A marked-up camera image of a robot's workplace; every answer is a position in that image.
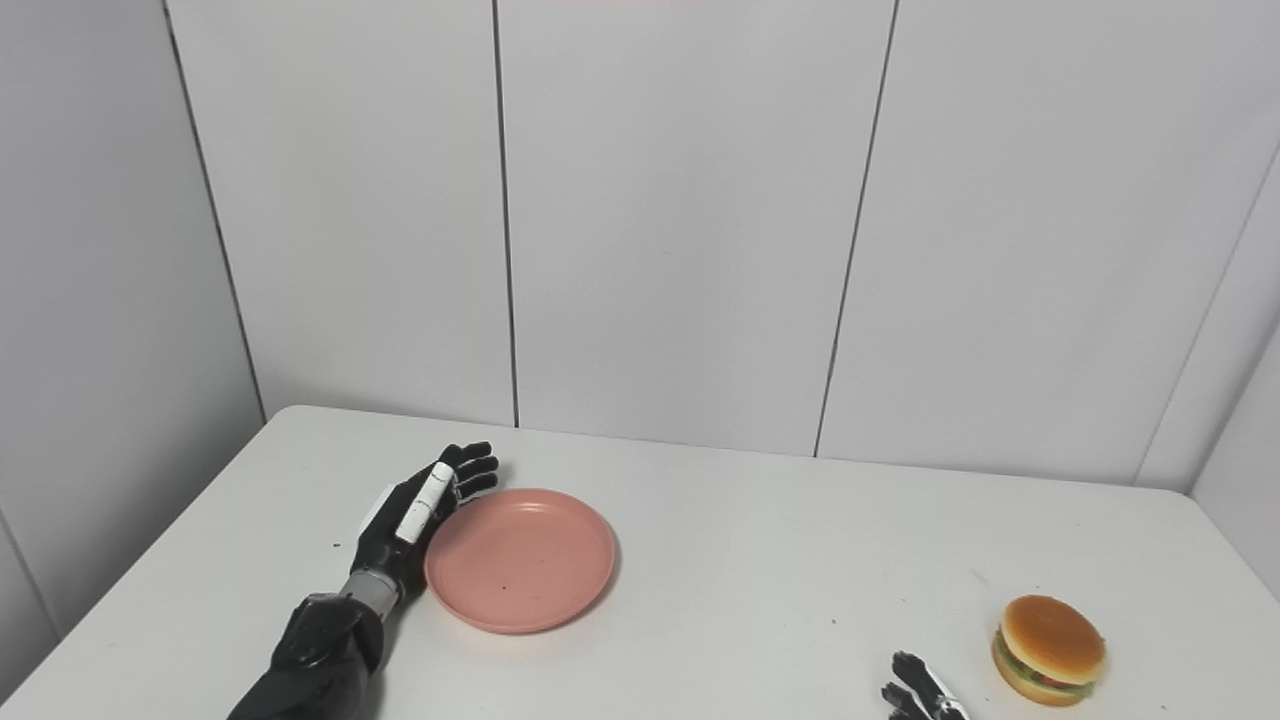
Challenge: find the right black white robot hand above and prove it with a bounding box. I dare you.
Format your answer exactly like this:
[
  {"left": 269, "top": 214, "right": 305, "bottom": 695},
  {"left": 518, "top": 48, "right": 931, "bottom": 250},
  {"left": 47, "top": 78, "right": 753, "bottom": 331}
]
[{"left": 881, "top": 652, "right": 972, "bottom": 720}]

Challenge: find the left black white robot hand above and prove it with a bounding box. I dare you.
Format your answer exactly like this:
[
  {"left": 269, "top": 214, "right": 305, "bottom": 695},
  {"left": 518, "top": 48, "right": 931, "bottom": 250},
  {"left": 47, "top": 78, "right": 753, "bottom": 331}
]
[{"left": 350, "top": 441, "right": 500, "bottom": 603}]

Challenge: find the pink round plate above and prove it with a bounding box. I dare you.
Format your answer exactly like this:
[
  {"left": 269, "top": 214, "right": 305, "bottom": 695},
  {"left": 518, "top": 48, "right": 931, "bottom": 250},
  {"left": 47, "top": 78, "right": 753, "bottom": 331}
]
[{"left": 424, "top": 488, "right": 618, "bottom": 635}]

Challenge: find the toy hamburger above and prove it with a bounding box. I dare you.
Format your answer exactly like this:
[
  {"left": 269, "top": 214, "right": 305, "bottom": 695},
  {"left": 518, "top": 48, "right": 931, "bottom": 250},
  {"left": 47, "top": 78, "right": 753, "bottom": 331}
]
[{"left": 992, "top": 595, "right": 1107, "bottom": 708}]

